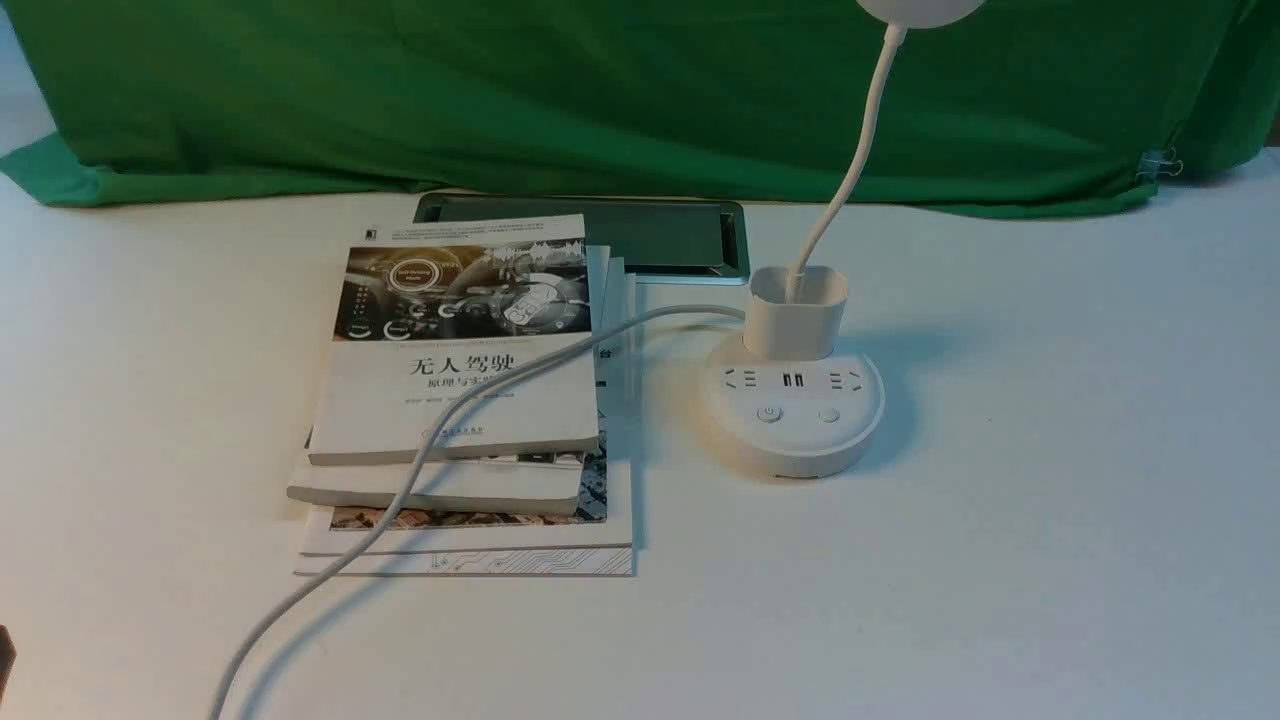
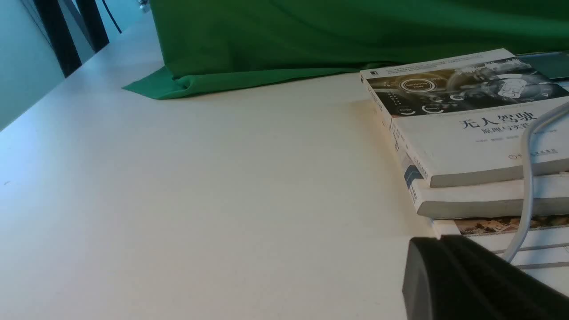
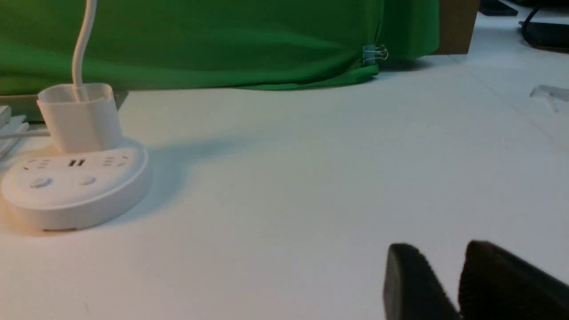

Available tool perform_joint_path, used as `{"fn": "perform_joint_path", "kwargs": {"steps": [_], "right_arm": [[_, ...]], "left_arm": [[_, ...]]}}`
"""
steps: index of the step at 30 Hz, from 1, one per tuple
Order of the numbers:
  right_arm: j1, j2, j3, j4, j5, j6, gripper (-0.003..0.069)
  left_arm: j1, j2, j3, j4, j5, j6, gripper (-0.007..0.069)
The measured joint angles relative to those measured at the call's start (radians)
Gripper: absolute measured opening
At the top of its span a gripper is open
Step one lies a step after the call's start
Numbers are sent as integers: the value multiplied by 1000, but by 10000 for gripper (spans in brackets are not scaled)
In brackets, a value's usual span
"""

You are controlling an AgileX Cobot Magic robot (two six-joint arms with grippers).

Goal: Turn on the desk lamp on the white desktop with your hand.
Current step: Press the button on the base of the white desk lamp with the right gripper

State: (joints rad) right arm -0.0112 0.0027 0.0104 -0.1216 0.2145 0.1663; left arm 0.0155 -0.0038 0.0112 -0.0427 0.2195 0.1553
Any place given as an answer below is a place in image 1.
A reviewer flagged green backdrop cloth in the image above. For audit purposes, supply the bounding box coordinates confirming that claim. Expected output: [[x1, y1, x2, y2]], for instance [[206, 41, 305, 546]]
[[3, 1, 1279, 218]]

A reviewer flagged white lamp power cable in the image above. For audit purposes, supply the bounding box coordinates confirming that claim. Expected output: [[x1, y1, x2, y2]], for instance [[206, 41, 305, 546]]
[[207, 304, 748, 720]]

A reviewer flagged bottom book with circuit pattern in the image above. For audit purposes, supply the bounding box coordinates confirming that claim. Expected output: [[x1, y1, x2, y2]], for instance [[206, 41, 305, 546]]
[[338, 546, 635, 577]]

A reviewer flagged dark object at left edge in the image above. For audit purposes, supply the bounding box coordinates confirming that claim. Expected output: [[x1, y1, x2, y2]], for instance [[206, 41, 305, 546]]
[[0, 625, 17, 700]]

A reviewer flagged metal binder clip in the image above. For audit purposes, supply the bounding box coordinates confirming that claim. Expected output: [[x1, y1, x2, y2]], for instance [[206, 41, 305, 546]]
[[1135, 146, 1185, 184]]

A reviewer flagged metal desk cable hatch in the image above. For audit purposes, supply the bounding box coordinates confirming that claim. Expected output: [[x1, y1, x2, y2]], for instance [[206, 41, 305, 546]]
[[413, 191, 751, 286]]

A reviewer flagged top book with car cover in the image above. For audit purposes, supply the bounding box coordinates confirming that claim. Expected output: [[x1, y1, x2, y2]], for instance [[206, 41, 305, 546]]
[[306, 214, 608, 466]]

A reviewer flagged white desk lamp with sockets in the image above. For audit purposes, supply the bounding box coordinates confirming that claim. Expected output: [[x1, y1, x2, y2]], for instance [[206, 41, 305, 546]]
[[700, 1, 979, 479]]

